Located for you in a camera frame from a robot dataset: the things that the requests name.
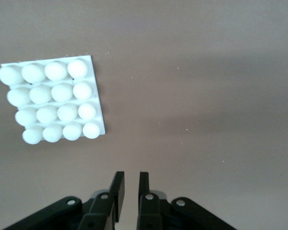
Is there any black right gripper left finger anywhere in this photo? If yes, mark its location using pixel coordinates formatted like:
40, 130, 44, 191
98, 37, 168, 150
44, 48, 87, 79
4, 171, 126, 230

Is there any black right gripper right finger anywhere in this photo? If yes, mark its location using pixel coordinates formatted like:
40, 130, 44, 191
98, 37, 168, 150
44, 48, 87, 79
135, 171, 236, 230

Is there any white studded base plate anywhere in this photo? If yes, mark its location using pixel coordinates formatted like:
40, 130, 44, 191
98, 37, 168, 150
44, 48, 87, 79
0, 55, 107, 145

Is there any brown table cover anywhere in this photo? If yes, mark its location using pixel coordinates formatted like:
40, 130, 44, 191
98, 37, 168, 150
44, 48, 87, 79
0, 0, 288, 230

